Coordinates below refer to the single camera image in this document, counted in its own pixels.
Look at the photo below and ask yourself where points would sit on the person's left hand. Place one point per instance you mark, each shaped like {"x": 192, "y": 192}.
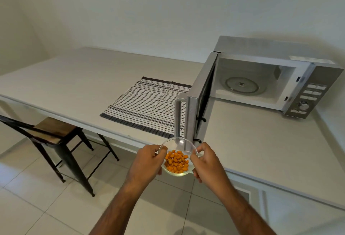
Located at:
{"x": 145, "y": 164}

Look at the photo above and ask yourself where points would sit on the person's right hand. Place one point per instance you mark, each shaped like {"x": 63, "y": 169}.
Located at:
{"x": 210, "y": 170}

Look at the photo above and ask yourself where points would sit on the clear glass bowl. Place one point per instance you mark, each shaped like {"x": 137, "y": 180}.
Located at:
{"x": 179, "y": 143}

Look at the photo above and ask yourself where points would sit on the silver microwave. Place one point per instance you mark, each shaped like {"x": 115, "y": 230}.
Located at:
{"x": 256, "y": 48}

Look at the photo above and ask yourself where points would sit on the person's left forearm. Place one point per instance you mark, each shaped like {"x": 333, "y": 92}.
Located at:
{"x": 116, "y": 213}

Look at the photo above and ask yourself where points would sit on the person's right forearm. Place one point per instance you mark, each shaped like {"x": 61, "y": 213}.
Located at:
{"x": 245, "y": 216}

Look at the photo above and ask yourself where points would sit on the glass microwave turntable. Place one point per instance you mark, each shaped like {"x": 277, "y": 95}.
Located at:
{"x": 234, "y": 85}

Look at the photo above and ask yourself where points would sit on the black white striped placemat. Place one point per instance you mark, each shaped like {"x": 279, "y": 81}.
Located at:
{"x": 145, "y": 105}

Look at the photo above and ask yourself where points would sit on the black chair with wooden seat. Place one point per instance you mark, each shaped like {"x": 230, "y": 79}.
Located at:
{"x": 58, "y": 145}

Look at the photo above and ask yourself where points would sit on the white table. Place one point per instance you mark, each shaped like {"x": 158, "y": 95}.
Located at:
{"x": 81, "y": 81}

